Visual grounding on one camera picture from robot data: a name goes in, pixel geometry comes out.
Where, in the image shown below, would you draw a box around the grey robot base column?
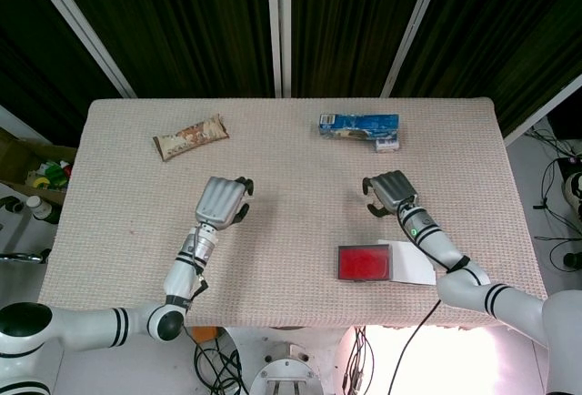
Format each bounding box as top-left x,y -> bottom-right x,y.
248,339 -> 325,395

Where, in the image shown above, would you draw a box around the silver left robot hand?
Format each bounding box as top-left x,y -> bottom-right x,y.
194,175 -> 256,233

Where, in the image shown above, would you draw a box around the black tangled cables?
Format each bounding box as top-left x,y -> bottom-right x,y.
529,125 -> 582,279

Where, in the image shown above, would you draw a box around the brown cardboard box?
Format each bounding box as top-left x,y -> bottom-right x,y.
0,127 -> 78,206

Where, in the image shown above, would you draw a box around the orange plastic piece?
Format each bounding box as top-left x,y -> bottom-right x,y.
191,326 -> 220,344

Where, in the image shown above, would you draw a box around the metal chrome handle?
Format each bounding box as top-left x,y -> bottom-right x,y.
0,248 -> 52,266

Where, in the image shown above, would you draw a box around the small dark bottle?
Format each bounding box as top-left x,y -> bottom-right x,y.
0,195 -> 25,215

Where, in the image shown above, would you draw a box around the white partition frame post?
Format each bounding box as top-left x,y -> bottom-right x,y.
501,73 -> 582,148
380,0 -> 450,98
265,0 -> 293,98
19,0 -> 138,99

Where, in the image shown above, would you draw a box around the green plastic items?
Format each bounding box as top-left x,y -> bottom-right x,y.
41,161 -> 70,187

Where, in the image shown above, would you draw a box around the brown snack bar wrapper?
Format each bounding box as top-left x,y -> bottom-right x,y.
152,113 -> 229,163

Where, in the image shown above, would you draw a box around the white capped dark bottle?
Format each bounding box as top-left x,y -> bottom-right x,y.
25,194 -> 61,226

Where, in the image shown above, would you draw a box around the black floor cable bundle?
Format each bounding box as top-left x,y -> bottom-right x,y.
181,321 -> 249,395

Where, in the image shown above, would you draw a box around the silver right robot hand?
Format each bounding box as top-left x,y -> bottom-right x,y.
361,169 -> 419,219

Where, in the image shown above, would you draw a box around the red ink pad case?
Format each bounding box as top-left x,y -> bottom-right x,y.
336,238 -> 437,287

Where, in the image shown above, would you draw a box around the beige woven tablecloth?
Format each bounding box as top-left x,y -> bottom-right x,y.
35,96 -> 549,330

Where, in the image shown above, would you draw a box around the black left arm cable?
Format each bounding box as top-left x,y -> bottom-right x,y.
190,229 -> 211,299

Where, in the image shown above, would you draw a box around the white black round device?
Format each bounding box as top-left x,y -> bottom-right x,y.
562,168 -> 582,221

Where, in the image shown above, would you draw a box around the long blue cardboard box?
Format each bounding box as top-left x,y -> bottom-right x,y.
316,112 -> 402,143

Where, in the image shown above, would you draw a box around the thin dark cable bundle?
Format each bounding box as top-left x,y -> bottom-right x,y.
343,325 -> 379,392

